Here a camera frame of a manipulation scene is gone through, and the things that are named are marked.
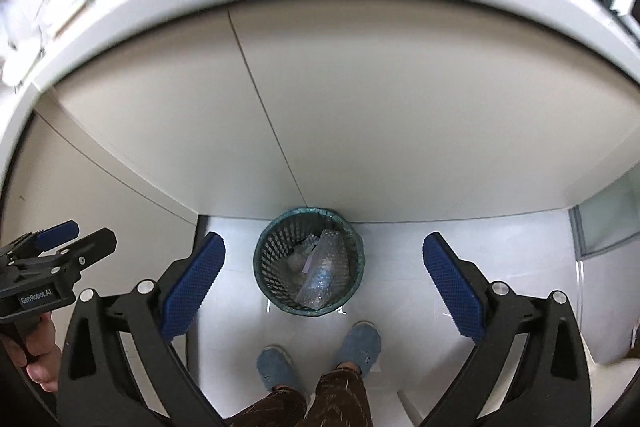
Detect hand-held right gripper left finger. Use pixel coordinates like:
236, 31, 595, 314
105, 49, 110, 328
56, 231, 228, 427

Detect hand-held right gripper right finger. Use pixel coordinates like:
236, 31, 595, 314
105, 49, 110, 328
422, 231, 594, 427

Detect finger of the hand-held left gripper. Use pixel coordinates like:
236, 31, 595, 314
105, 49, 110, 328
30, 228, 118, 279
0, 219, 81, 260

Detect dark green mesh wastebasket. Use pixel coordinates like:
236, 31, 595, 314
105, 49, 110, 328
253, 206, 366, 319

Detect person's left hand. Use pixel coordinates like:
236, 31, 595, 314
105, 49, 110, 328
0, 311, 64, 394

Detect blue slipper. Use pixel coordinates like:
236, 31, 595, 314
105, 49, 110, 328
332, 320, 384, 376
256, 345, 301, 393

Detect brown patterned trousers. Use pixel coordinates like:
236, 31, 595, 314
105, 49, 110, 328
225, 368, 374, 427

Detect beige base cabinet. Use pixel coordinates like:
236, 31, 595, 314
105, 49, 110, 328
0, 0, 640, 233

